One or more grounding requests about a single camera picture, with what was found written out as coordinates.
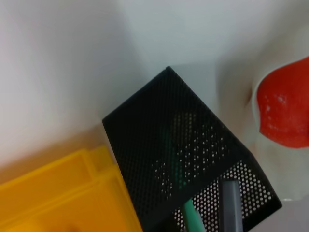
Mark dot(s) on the green pen with white cap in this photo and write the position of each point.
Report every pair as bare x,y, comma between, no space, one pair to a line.
193,215

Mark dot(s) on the grey marker pen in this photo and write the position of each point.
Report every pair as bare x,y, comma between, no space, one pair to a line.
231,205

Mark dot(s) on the orange fruit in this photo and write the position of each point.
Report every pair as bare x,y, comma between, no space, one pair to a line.
285,106

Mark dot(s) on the black mesh pen holder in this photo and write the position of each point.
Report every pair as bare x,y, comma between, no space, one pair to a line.
176,135

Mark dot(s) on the translucent wavy glass fruit bowl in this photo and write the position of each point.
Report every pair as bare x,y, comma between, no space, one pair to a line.
256,101

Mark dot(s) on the yellow plastic bin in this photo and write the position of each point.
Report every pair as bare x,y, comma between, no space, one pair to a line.
62,193

